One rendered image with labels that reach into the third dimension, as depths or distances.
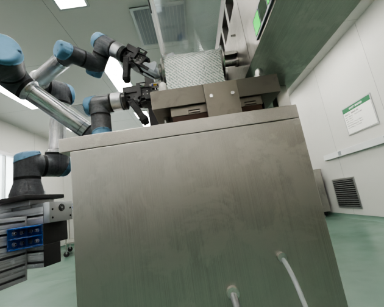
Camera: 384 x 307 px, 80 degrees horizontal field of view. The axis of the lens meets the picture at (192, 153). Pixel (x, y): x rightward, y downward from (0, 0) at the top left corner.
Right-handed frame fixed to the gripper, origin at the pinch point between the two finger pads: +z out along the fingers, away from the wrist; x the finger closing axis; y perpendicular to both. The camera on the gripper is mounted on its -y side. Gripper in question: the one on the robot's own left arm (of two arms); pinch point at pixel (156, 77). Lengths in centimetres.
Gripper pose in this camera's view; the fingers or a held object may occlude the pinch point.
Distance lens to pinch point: 109.6
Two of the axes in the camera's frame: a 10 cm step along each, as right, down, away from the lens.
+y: 5.1, -8.4, 1.7
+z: 8.6, 5.0, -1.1
